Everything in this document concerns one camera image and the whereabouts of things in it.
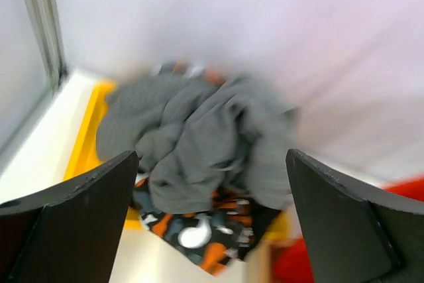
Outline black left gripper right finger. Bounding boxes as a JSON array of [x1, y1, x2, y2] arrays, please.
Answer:
[[286, 149, 423, 282]]

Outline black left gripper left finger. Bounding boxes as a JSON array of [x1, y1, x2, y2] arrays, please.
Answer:
[[1, 151, 138, 282]]

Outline orange camouflage shorts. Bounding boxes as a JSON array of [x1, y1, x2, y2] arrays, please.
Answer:
[[132, 60, 282, 277]]

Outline grey shorts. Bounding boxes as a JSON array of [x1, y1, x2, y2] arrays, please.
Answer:
[[96, 74, 295, 214]]

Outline yellow plastic bin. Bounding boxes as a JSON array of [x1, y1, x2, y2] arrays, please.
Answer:
[[64, 81, 295, 246]]

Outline wooden clothes rack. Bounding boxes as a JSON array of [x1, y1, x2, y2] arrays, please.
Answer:
[[245, 212, 293, 283]]

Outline aluminium corner post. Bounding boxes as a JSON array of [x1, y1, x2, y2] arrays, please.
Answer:
[[25, 0, 68, 91]]

